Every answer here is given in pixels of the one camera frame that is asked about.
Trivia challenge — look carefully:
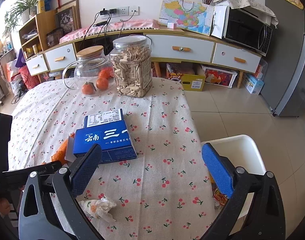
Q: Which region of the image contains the pink cloth cover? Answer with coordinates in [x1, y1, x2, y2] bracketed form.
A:
[59, 19, 159, 44]

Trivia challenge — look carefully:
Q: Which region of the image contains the red snack bag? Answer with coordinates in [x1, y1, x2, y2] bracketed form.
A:
[213, 188, 228, 209]

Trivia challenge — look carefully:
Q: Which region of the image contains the orange peel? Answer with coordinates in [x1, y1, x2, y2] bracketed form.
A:
[51, 133, 75, 165]

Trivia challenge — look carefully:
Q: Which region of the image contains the orange tangerine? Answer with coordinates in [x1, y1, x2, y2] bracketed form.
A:
[98, 67, 114, 79]
[96, 77, 109, 90]
[82, 82, 96, 95]

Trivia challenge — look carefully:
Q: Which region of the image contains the orange tangerine front left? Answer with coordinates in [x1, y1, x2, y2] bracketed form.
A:
[82, 82, 96, 95]

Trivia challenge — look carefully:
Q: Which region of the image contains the white plastic trash bin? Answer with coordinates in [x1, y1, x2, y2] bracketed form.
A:
[201, 134, 266, 234]

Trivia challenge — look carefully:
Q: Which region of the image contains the wooden open shelf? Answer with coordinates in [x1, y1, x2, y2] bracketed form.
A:
[19, 10, 56, 60]

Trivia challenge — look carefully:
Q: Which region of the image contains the cherry print tablecloth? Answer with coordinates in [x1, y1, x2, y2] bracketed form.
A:
[8, 78, 215, 239]

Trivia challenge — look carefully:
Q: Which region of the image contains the blue rectangular box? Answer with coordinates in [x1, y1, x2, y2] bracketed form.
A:
[72, 108, 137, 164]

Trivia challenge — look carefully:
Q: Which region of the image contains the blue white carton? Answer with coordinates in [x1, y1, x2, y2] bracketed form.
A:
[242, 73, 264, 95]

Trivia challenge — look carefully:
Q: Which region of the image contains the crumpled white tissue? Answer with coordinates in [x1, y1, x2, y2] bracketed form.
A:
[78, 197, 117, 222]

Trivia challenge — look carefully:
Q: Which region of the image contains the floral cloth on microwave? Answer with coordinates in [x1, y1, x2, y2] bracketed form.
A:
[213, 0, 279, 28]

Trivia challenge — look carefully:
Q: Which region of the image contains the green potted plant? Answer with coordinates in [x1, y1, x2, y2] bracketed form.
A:
[4, 0, 38, 31]

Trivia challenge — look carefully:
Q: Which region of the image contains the orange tangerine front right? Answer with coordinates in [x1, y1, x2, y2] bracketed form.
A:
[96, 77, 109, 90]

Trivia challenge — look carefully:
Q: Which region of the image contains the black microwave oven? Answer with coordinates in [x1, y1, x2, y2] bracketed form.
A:
[211, 5, 272, 56]

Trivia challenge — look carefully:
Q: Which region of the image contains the framed cat picture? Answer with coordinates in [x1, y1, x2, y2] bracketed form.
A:
[55, 0, 81, 35]

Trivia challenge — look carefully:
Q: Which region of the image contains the white wooden tv cabinet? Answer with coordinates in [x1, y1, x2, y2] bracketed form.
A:
[26, 26, 261, 83]

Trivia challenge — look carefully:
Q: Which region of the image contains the white red gift box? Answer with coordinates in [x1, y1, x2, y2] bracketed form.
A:
[201, 64, 238, 88]

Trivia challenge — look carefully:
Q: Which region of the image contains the glass jar with wooden lid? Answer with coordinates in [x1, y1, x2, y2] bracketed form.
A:
[62, 45, 112, 96]

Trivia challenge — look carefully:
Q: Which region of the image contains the grey refrigerator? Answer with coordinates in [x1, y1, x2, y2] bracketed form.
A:
[261, 0, 305, 117]

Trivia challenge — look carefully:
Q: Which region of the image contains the colourful map board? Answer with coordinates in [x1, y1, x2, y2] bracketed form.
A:
[158, 0, 214, 36]

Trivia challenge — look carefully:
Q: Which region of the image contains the small white pink box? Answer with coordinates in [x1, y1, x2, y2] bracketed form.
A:
[167, 22, 177, 29]

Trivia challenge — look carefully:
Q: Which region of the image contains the orange tangerine back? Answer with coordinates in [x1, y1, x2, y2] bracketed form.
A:
[98, 67, 114, 79]

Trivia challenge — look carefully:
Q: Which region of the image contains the yellow cardboard box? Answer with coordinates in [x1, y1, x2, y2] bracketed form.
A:
[166, 62, 206, 92]

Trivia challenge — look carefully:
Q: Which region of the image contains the clear jar of biscuits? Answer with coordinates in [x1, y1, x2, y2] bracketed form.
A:
[109, 35, 152, 98]

